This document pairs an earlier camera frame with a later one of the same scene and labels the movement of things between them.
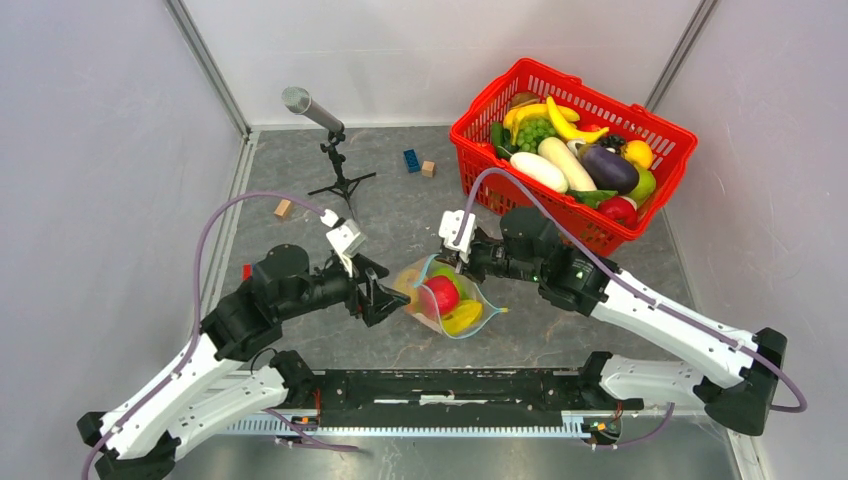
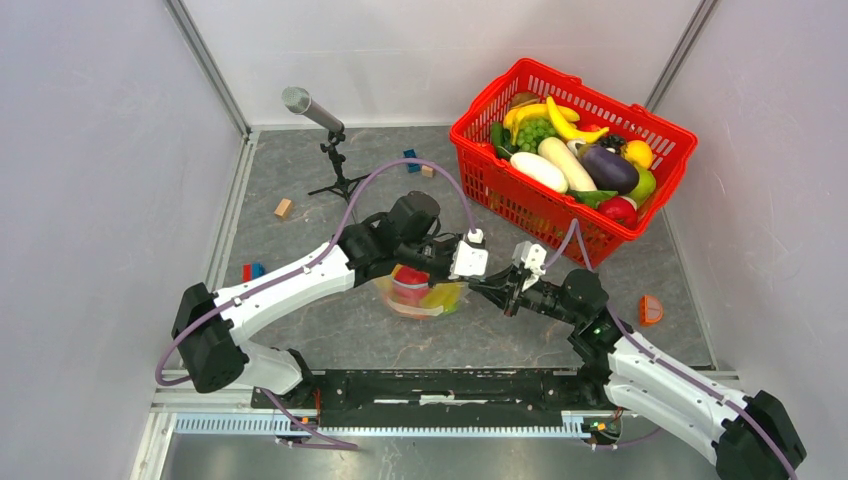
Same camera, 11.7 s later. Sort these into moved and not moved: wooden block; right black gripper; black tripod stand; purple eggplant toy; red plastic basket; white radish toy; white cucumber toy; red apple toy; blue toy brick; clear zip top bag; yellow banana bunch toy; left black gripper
Moved: clear zip top bag; red apple toy; right black gripper; left black gripper
Not moved: red plastic basket; black tripod stand; white radish toy; white cucumber toy; purple eggplant toy; yellow banana bunch toy; blue toy brick; wooden block
